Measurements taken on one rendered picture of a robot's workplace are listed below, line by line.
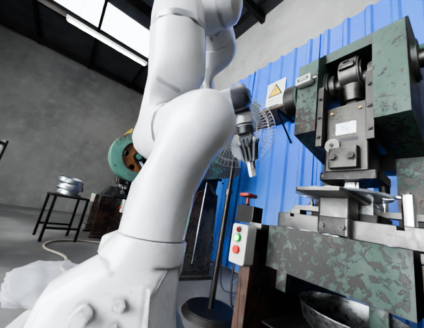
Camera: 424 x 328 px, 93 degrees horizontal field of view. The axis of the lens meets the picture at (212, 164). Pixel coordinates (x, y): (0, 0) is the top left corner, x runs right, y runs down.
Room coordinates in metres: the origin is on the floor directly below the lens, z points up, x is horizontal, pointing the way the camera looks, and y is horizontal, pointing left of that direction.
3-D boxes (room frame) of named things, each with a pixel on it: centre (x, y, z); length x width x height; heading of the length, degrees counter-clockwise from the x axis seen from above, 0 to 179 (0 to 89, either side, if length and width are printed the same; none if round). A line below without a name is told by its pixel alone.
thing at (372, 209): (0.76, -0.56, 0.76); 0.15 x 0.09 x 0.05; 36
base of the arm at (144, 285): (0.35, 0.12, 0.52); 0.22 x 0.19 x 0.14; 107
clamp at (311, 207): (0.90, -0.47, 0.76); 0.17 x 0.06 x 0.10; 36
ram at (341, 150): (0.74, -0.53, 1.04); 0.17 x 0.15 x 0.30; 126
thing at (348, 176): (0.77, -0.57, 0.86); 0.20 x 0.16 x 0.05; 36
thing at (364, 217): (0.77, -0.57, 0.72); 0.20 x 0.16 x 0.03; 36
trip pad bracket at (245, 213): (0.89, -0.20, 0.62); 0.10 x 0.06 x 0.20; 36
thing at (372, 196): (0.69, -0.46, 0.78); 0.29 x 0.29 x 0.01
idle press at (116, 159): (3.78, 1.23, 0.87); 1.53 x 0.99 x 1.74; 129
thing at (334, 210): (0.67, -0.42, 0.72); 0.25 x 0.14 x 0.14; 126
